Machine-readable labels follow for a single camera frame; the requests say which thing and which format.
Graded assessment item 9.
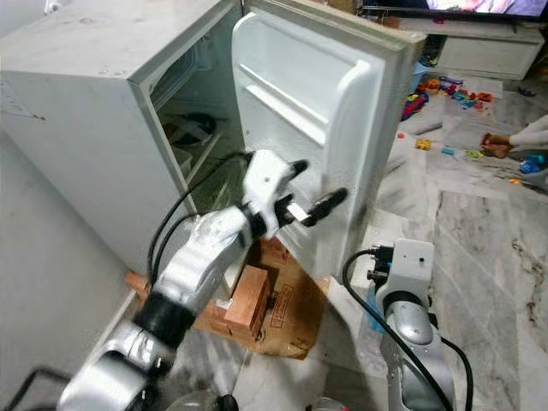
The white television cabinet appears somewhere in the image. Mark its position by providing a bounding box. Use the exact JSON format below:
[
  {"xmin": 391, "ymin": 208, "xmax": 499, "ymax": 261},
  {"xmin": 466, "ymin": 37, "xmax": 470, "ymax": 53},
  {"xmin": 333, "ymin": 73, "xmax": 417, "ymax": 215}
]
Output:
[{"xmin": 411, "ymin": 17, "xmax": 547, "ymax": 81}]

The blue toy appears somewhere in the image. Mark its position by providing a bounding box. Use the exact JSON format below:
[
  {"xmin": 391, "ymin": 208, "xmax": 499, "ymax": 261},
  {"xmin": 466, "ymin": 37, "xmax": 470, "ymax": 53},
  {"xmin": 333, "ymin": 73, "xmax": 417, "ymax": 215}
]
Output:
[{"xmin": 519, "ymin": 152, "xmax": 548, "ymax": 177}]

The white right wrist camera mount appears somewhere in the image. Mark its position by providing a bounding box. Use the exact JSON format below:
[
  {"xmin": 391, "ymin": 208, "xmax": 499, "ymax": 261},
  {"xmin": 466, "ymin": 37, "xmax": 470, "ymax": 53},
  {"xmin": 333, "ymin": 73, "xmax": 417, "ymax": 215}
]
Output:
[{"xmin": 384, "ymin": 238, "xmax": 437, "ymax": 302}]

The colourful toy pile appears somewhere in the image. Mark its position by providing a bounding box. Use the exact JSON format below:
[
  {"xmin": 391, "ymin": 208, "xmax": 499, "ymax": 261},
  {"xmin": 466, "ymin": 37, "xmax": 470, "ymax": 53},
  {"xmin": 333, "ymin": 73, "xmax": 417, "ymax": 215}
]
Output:
[{"xmin": 399, "ymin": 75, "xmax": 497, "ymax": 122}]

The person's white trouser leg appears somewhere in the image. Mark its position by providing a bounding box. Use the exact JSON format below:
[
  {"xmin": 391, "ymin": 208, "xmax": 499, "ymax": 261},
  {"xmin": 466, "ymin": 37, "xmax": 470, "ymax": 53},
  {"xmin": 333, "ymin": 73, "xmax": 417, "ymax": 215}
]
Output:
[{"xmin": 510, "ymin": 114, "xmax": 548, "ymax": 153}]

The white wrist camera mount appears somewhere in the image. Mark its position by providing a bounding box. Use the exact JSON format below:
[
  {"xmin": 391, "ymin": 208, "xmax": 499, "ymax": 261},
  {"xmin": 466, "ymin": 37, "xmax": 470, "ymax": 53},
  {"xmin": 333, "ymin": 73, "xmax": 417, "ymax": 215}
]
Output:
[
  {"xmin": 384, "ymin": 238, "xmax": 437, "ymax": 302},
  {"xmin": 241, "ymin": 149, "xmax": 297, "ymax": 230}
]

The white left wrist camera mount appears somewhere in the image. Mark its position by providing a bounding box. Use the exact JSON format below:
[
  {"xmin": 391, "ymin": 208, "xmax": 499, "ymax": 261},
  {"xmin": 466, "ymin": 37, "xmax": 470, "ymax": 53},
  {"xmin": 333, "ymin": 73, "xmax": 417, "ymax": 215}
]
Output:
[{"xmin": 241, "ymin": 149, "xmax": 297, "ymax": 230}]

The flat screen television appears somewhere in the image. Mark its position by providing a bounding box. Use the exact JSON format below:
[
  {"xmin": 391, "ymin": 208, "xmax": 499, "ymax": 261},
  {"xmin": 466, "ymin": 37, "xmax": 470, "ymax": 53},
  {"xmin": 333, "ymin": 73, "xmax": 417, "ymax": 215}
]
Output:
[{"xmin": 360, "ymin": 0, "xmax": 548, "ymax": 21}]

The person's bare foot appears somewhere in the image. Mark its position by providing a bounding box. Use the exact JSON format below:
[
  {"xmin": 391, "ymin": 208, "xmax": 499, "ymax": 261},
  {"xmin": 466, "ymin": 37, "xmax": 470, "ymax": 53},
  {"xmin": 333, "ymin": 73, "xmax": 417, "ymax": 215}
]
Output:
[{"xmin": 482, "ymin": 131, "xmax": 516, "ymax": 159}]

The flat brown cardboard sheet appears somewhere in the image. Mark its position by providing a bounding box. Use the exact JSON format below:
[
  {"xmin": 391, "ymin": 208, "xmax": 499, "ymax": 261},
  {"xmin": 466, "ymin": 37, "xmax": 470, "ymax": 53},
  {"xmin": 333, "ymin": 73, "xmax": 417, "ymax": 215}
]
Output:
[{"xmin": 195, "ymin": 236, "xmax": 331, "ymax": 360}]

